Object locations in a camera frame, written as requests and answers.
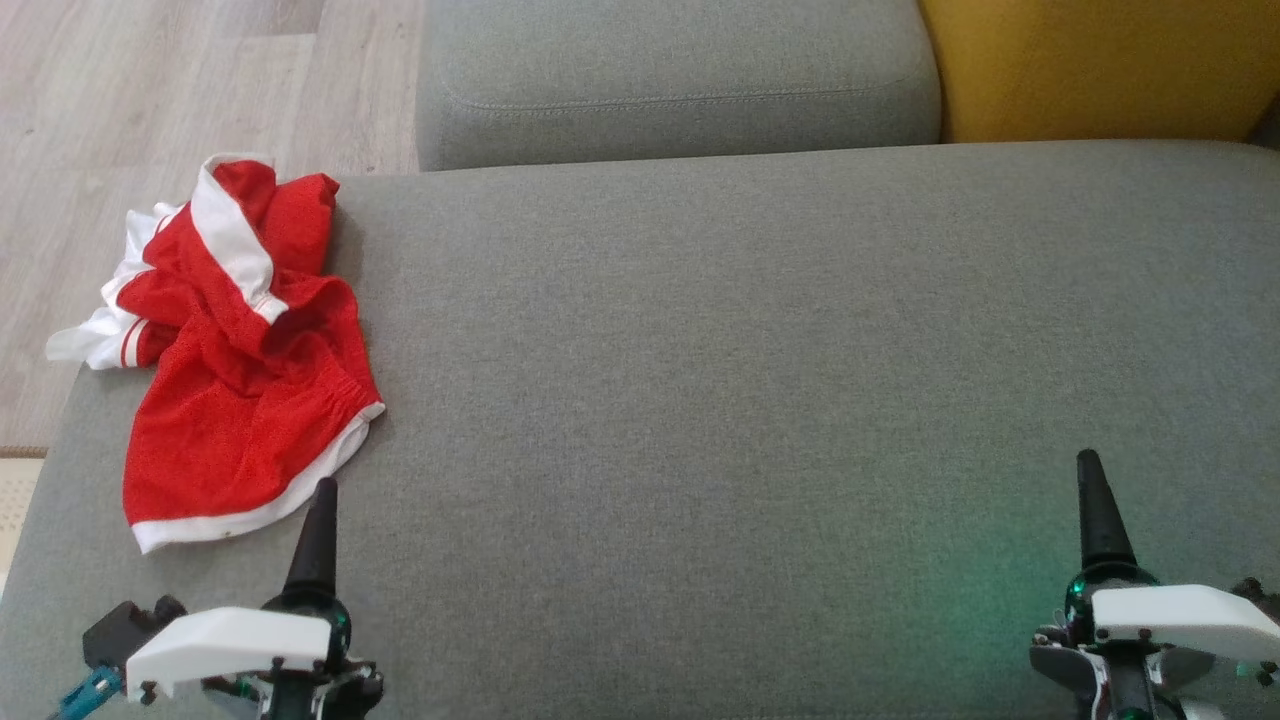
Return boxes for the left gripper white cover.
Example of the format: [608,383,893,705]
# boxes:
[125,478,386,720]

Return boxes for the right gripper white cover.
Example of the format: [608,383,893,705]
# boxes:
[1030,449,1280,720]

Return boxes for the red shorts with white trim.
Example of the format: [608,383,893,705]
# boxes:
[122,153,387,556]

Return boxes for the red jersey with white sleeves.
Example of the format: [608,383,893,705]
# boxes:
[45,200,191,371]

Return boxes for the cream rug with brown edge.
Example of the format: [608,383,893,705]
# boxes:
[0,447,49,601]

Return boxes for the grey sofa seat cushion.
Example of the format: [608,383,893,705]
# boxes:
[0,140,1280,720]

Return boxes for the yellow sofa cushion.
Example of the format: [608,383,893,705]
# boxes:
[918,0,1280,144]

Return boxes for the grey sofa back cushion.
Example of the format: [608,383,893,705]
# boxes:
[415,0,943,173]

